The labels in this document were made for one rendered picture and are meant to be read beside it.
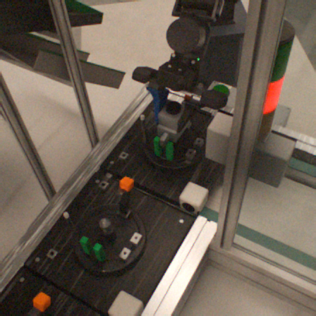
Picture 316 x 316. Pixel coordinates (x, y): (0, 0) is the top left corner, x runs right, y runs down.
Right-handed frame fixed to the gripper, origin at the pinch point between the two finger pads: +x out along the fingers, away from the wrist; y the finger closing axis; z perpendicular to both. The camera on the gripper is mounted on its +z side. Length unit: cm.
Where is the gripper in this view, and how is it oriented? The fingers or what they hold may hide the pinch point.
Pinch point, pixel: (172, 112)
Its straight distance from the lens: 80.6
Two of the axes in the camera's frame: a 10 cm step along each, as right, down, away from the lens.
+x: -2.6, 9.0, 3.4
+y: 8.7, 3.7, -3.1
